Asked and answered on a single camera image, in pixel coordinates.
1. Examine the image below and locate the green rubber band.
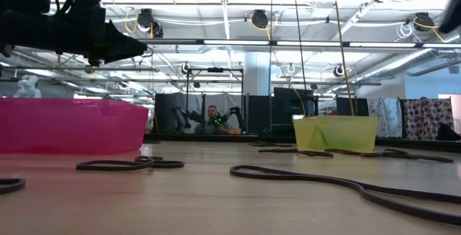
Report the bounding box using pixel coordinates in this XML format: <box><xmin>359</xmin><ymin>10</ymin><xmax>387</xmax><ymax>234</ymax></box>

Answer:
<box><xmin>310</xmin><ymin>124</ymin><xmax>331</xmax><ymax>150</ymax></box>

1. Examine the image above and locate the black bag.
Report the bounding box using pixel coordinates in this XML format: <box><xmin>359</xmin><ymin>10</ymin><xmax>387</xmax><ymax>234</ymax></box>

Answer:
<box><xmin>437</xmin><ymin>123</ymin><xmax>461</xmax><ymax>141</ymax></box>

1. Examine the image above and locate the black ceiling cable reel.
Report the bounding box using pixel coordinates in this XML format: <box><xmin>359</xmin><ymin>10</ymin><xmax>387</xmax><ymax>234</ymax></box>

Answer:
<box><xmin>251</xmin><ymin>9</ymin><xmax>270</xmax><ymax>30</ymax></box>
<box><xmin>413</xmin><ymin>12</ymin><xmax>436</xmax><ymax>32</ymax></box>
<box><xmin>136</xmin><ymin>8</ymin><xmax>165</xmax><ymax>39</ymax></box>

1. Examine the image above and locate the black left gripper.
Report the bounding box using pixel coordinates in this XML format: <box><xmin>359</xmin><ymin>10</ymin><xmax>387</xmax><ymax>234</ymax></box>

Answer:
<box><xmin>53</xmin><ymin>0</ymin><xmax>148</xmax><ymax>65</ymax></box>

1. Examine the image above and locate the yellow translucent plastic basket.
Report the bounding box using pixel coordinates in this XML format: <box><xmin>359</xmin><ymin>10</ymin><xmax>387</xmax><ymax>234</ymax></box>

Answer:
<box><xmin>293</xmin><ymin>115</ymin><xmax>379</xmax><ymax>154</ymax></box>

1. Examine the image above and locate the white humanoid figure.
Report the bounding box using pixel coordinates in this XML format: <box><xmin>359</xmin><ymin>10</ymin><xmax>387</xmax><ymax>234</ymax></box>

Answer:
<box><xmin>12</xmin><ymin>75</ymin><xmax>42</xmax><ymax>99</ymax></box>

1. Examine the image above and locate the dark grey curtain panel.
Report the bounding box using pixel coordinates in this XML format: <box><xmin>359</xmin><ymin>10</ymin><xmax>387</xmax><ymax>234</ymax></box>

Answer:
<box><xmin>154</xmin><ymin>92</ymin><xmax>188</xmax><ymax>135</ymax></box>

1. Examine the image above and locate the yellow hanging cable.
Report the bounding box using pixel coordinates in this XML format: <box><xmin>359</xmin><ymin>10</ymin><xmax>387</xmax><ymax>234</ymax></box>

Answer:
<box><xmin>331</xmin><ymin>0</ymin><xmax>356</xmax><ymax>117</ymax></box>

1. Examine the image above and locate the background black metal frame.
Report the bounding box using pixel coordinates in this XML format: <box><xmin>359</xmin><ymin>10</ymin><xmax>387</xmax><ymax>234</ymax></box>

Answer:
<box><xmin>184</xmin><ymin>67</ymin><xmax>245</xmax><ymax>135</ymax></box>

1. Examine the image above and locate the person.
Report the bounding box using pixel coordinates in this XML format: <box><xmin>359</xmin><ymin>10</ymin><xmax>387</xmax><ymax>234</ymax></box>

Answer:
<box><xmin>194</xmin><ymin>105</ymin><xmax>235</xmax><ymax>136</ymax></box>

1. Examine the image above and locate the dotted patterned cloth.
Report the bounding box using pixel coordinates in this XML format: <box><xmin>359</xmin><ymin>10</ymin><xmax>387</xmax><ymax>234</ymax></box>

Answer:
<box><xmin>402</xmin><ymin>97</ymin><xmax>455</xmax><ymax>141</ymax></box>

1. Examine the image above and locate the black monitor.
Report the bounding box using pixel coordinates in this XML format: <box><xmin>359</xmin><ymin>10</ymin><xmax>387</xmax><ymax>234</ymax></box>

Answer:
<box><xmin>272</xmin><ymin>87</ymin><xmax>318</xmax><ymax>135</ymax></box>

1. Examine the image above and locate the black hanging cable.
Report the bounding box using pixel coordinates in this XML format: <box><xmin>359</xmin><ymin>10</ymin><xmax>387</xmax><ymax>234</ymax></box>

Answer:
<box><xmin>290</xmin><ymin>0</ymin><xmax>309</xmax><ymax>117</ymax></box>

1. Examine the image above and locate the black partition panel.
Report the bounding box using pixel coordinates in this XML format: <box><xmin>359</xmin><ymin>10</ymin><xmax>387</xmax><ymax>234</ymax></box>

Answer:
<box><xmin>247</xmin><ymin>94</ymin><xmax>272</xmax><ymax>135</ymax></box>
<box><xmin>336</xmin><ymin>97</ymin><xmax>370</xmax><ymax>117</ymax></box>

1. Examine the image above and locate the red translucent plastic basket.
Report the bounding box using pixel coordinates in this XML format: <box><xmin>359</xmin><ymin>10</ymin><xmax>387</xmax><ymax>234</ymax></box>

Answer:
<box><xmin>0</xmin><ymin>97</ymin><xmax>150</xmax><ymax>156</ymax></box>

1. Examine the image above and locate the white patterned cloth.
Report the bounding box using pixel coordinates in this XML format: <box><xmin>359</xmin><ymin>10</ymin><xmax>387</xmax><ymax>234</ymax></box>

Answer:
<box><xmin>367</xmin><ymin>97</ymin><xmax>403</xmax><ymax>138</ymax></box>

